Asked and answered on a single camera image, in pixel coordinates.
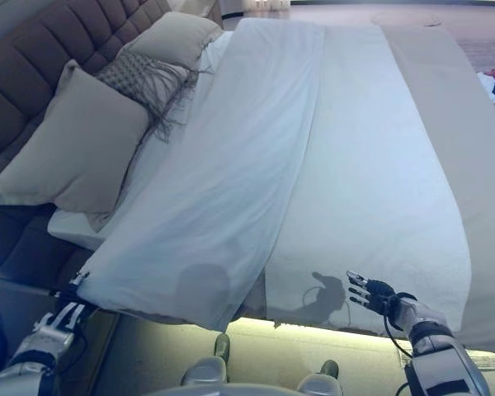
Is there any woven fringed grey cushion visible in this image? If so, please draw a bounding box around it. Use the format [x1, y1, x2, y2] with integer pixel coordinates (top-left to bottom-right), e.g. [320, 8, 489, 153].
[94, 51, 214, 144]

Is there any grey striped large rug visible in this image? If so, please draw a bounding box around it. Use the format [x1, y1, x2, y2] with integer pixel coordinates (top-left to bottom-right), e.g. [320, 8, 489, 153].
[455, 36, 495, 137]

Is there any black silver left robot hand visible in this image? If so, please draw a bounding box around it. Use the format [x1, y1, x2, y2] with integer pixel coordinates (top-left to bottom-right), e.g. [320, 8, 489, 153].
[56, 270, 92, 309]

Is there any beige bedspread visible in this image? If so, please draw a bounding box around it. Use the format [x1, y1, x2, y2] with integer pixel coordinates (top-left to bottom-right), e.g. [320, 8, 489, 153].
[379, 22, 495, 356]

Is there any white fitted mattress sheet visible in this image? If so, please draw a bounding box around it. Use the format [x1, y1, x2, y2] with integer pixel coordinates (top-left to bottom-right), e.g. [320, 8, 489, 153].
[47, 31, 236, 252]

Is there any small beige pillow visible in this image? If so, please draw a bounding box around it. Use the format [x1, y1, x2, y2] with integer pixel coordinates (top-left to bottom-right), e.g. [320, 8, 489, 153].
[127, 11, 224, 75]

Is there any silver left robot leg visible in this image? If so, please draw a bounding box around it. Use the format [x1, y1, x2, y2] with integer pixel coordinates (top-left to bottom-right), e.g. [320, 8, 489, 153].
[181, 332, 230, 387]

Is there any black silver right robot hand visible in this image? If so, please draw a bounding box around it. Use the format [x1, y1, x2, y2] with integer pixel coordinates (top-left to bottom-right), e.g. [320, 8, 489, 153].
[346, 270, 398, 318]

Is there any large beige pillow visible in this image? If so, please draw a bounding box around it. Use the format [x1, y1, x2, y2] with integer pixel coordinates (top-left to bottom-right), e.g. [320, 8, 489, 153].
[0, 59, 149, 230]

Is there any pale patterned small rug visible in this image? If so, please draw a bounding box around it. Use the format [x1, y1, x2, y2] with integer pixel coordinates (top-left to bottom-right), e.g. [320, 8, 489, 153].
[465, 352, 495, 371]

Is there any brown tufted headboard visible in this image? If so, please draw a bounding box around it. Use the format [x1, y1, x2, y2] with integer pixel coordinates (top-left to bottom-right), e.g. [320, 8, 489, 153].
[0, 0, 178, 182]

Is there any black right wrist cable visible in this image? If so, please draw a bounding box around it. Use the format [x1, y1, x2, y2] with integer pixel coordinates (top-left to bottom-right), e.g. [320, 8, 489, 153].
[379, 292, 416, 396]

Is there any silver robot leg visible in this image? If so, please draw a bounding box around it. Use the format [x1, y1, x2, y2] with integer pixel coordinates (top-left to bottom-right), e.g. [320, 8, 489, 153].
[181, 332, 230, 387]
[299, 359, 339, 393]

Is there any white duvet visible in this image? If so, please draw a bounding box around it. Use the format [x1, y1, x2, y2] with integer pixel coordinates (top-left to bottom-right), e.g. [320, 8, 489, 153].
[77, 18, 471, 333]

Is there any white garment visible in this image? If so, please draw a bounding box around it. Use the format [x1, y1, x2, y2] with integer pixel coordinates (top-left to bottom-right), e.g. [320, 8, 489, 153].
[476, 72, 495, 100]

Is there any silver right robot leg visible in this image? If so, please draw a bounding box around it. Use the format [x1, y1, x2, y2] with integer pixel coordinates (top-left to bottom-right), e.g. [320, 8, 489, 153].
[299, 359, 339, 393]

